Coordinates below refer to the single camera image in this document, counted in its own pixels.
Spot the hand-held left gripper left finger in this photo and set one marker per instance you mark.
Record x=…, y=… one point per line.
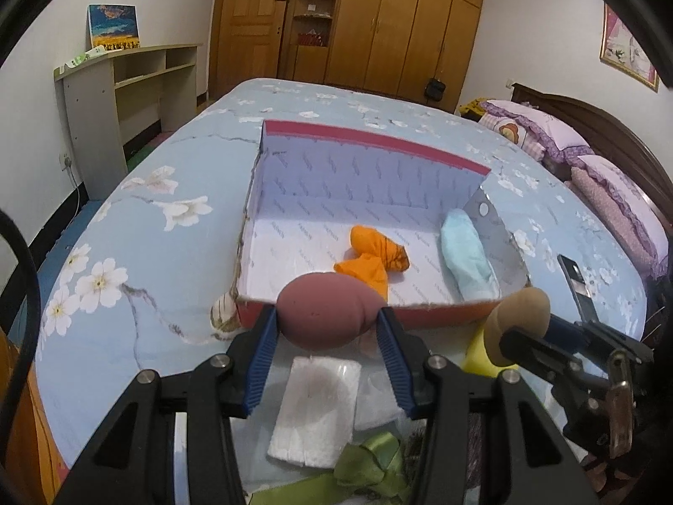
x=260, y=357

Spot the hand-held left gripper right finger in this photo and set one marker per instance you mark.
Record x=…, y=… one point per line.
x=394, y=363

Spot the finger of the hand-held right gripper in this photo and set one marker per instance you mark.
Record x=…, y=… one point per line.
x=536, y=355
x=565, y=329

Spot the tan makeup sponge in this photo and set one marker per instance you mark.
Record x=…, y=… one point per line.
x=520, y=308

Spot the yellow sponge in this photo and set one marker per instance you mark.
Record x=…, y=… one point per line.
x=476, y=357

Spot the white towel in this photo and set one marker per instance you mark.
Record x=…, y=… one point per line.
x=315, y=410

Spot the orange cloth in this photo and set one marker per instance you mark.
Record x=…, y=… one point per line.
x=368, y=268

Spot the brown knit hat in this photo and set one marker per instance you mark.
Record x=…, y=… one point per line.
x=476, y=434

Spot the red cardboard box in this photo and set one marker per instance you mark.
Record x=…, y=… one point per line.
x=315, y=231

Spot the black phone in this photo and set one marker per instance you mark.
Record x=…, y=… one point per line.
x=576, y=284

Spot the thin white cloth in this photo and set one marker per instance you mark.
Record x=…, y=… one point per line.
x=373, y=405

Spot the cream round ball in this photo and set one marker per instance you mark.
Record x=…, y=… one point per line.
x=223, y=315

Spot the green ribbon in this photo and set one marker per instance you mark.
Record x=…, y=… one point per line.
x=368, y=463

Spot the light blue towel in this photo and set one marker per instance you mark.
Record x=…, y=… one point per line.
x=468, y=258

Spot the blue floral bedsheet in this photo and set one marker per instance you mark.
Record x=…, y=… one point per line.
x=157, y=273

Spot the purple ruffled pillow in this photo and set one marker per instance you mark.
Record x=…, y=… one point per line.
x=620, y=194

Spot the purple cartoon print pillow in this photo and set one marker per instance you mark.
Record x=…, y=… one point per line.
x=536, y=126

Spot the dark wooden headboard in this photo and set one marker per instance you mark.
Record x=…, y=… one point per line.
x=604, y=115

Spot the yellow cloth item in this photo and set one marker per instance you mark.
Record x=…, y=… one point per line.
x=472, y=108

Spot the black hanging bag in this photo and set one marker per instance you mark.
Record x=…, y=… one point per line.
x=435, y=89

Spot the grey shelf desk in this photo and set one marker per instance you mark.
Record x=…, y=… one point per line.
x=94, y=115

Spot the wooden door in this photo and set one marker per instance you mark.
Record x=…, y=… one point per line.
x=247, y=37

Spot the red shelf item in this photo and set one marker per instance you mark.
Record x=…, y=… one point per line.
x=310, y=39

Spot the wooden wardrobe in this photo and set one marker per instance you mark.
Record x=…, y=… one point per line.
x=399, y=26

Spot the green and white box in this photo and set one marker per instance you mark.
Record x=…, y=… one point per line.
x=87, y=57

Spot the blue and yellow painting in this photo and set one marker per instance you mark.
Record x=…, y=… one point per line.
x=115, y=26

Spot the wall power outlet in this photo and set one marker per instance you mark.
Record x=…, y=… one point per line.
x=65, y=160

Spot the framed wall picture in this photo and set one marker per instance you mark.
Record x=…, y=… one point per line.
x=625, y=47

